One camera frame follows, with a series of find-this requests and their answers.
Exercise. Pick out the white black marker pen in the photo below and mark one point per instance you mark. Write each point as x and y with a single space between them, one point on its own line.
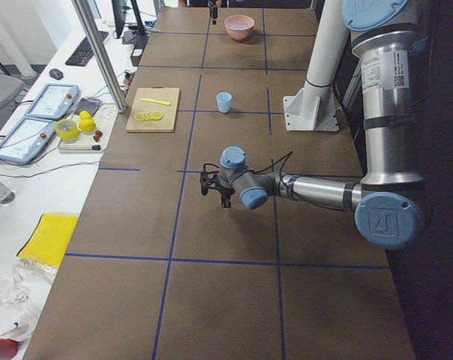
82 148

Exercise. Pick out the lemon slice left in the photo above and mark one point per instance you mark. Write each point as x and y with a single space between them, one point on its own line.
156 115

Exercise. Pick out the yellow tape roll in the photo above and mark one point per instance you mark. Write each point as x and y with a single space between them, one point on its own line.
67 129

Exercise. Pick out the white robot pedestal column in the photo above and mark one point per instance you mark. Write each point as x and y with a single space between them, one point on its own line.
313 107

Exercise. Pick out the dark notebook stack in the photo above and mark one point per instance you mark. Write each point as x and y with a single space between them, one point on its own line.
89 105

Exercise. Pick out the yellow cloth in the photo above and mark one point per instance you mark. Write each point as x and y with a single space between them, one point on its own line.
49 240

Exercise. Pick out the black keyboard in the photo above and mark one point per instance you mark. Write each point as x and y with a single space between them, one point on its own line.
81 56

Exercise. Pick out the yellow plastic knife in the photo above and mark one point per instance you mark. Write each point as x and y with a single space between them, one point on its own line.
154 101

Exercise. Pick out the lemon slice middle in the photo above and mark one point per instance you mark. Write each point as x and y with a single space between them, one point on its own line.
148 116

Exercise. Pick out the whole lemon upper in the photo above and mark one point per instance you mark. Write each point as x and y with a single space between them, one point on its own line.
85 115

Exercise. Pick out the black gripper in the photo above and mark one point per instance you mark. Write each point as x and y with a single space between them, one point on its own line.
223 190

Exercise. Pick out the white tray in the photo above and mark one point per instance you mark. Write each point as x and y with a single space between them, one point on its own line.
105 119

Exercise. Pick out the whole lemon lower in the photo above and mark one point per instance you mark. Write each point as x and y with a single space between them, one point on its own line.
87 125

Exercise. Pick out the upper teach pendant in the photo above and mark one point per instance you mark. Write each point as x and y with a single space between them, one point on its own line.
54 101

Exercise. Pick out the pink bowl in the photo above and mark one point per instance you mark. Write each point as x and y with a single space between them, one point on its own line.
239 35

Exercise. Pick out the lemon slice right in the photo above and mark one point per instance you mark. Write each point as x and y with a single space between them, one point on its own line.
139 117

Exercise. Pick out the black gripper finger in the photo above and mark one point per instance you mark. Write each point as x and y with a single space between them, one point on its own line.
213 13

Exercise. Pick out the black monitor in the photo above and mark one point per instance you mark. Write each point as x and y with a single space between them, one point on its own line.
120 9

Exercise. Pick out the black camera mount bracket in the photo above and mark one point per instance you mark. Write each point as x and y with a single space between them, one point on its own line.
207 181

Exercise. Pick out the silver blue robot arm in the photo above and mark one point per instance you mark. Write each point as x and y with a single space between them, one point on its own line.
388 203

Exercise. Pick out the lemon slice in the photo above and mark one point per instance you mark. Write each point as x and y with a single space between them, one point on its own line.
139 117
156 115
148 116

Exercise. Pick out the grey computer mouse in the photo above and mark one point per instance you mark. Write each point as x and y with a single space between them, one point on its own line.
56 74

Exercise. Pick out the wooden cutting board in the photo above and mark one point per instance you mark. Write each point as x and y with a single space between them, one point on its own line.
168 122

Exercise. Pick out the grey office chair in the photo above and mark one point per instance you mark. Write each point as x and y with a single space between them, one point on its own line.
10 88

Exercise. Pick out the clear plastic bag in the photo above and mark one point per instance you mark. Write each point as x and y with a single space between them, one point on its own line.
23 292

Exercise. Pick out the lower teach pendant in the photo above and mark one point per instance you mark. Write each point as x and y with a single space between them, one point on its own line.
27 140

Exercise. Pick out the pile of clear ice cubes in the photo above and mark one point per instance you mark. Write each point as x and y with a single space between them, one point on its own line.
238 26

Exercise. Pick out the whole lemon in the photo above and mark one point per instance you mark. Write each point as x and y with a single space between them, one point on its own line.
85 115
87 125

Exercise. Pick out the light blue plastic cup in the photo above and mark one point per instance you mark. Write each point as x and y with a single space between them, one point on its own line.
224 100

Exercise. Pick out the aluminium frame post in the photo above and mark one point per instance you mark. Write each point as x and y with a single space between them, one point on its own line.
87 21

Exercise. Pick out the teach pendant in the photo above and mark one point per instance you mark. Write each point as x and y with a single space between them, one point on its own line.
54 101
27 140

